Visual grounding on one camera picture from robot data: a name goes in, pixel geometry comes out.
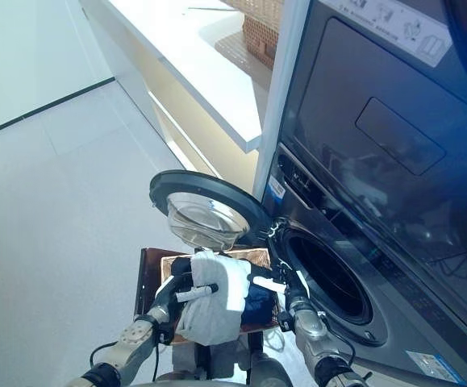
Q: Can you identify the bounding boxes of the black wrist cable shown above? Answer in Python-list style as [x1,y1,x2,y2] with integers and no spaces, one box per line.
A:
[89,329,162,383]
[319,314,358,367]

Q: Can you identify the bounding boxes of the white garment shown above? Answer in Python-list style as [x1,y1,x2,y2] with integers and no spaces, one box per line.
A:
[176,249,252,347]

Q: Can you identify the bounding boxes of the white counter cabinet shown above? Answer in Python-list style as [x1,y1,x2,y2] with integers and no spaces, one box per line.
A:
[77,0,277,179]

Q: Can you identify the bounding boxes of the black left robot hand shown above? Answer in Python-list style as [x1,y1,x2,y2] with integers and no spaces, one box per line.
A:
[153,274,219,324]

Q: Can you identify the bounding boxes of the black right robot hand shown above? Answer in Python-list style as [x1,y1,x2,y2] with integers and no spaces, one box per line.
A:
[248,265,311,310]

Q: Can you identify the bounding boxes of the small blue label sticker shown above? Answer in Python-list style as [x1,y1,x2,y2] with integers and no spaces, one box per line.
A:
[265,174,287,201]

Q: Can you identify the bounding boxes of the brown woven storage box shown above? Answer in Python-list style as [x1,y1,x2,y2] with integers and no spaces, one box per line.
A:
[241,13,281,58]

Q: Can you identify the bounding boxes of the white instruction sticker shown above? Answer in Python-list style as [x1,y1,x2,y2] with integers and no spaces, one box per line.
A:
[323,0,452,69]

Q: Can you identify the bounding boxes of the large blue energy label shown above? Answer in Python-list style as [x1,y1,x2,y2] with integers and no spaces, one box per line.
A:
[405,349,461,383]

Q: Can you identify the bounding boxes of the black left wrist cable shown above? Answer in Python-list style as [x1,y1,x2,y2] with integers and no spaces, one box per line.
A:
[89,329,162,383]

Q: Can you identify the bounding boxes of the round glass washing machine door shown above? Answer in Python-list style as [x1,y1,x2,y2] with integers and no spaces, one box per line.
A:
[148,169,277,252]

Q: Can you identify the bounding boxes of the front-load washing machine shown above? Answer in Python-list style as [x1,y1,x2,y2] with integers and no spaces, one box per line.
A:
[278,0,467,326]

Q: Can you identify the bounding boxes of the dark blue garment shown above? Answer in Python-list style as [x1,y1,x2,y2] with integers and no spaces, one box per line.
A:
[240,281,279,324]

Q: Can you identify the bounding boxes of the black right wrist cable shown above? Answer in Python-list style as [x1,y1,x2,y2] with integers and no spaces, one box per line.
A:
[319,314,358,367]

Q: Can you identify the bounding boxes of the brown wicker laundry basket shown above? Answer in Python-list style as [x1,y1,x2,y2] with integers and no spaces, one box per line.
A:
[159,247,283,347]

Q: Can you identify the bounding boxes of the tall white side panel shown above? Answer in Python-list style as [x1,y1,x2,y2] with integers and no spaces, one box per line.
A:
[252,0,313,199]

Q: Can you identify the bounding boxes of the black garment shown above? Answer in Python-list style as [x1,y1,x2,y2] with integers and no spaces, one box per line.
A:
[170,257,196,277]

